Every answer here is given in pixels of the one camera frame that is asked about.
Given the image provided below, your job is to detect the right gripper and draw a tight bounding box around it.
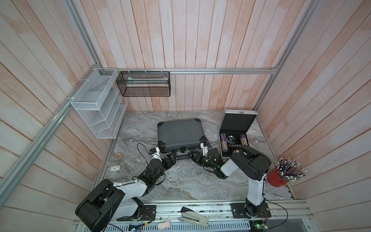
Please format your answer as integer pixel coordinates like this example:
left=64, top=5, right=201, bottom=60
left=187, top=152, right=217, bottom=171

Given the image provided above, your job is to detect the dark grey poker case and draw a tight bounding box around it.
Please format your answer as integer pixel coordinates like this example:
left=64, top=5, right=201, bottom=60
left=157, top=119, right=207, bottom=160

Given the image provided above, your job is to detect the silver aluminium poker case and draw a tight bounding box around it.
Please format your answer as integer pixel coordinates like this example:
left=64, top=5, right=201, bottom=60
left=219, top=110, right=258, bottom=158

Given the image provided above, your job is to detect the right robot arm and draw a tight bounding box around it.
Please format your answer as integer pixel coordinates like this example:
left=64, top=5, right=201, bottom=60
left=189, top=145, right=271, bottom=218

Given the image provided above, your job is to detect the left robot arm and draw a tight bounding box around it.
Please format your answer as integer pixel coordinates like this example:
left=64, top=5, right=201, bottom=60
left=75, top=152, right=176, bottom=232

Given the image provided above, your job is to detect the purple chip stack right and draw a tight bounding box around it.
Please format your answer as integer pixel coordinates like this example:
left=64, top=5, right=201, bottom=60
left=240, top=134, right=248, bottom=146

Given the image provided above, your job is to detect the tape roll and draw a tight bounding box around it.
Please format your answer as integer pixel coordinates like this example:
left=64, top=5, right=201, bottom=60
left=114, top=152, right=123, bottom=160

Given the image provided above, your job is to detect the small white card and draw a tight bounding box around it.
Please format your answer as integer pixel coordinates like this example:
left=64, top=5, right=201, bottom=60
left=110, top=165, right=120, bottom=172

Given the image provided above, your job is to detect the grey stapler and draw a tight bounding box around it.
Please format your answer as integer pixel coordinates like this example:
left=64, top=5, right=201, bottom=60
left=178, top=207, right=209, bottom=228

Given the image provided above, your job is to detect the pink eraser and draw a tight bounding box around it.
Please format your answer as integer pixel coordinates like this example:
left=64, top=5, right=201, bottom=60
left=157, top=221, right=171, bottom=230

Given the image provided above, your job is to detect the black mesh basket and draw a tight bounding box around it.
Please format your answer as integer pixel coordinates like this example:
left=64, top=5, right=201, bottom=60
left=116, top=71, right=171, bottom=98

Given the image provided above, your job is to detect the red pencil cup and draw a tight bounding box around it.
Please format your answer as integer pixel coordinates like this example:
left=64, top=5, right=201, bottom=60
left=266, top=158, right=307, bottom=188

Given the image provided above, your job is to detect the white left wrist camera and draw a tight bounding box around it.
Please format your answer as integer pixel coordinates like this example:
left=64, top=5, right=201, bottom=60
left=149, top=148, right=162, bottom=161

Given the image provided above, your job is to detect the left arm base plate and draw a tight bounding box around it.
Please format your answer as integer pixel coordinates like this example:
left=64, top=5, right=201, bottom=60
left=116, top=205, right=157, bottom=221

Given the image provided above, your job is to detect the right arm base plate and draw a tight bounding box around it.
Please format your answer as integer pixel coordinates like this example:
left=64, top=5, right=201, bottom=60
left=231, top=202, right=271, bottom=219

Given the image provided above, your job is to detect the white wire mesh shelf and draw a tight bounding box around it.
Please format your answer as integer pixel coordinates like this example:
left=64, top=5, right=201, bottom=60
left=71, top=68, right=128, bottom=139

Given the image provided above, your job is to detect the aluminium frame rail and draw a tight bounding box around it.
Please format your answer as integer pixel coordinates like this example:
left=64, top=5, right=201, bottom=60
left=116, top=68, right=278, bottom=74

